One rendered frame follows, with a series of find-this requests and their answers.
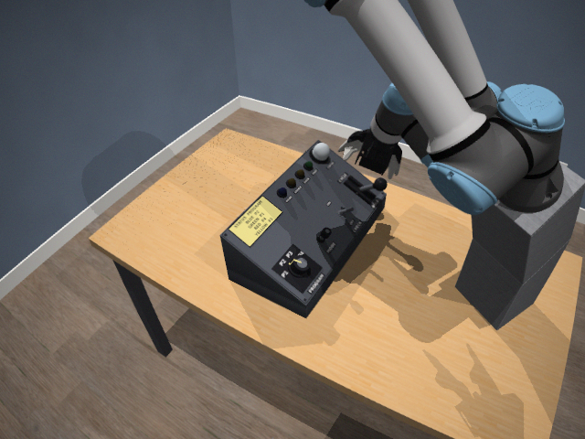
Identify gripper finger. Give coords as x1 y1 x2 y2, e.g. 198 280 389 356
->
388 145 402 179
338 130 367 161

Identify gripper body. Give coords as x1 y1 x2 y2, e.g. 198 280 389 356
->
355 127 399 176

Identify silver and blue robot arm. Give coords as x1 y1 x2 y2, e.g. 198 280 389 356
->
304 0 565 215

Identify dark grey control console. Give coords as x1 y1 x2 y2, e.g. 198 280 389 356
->
220 140 388 318

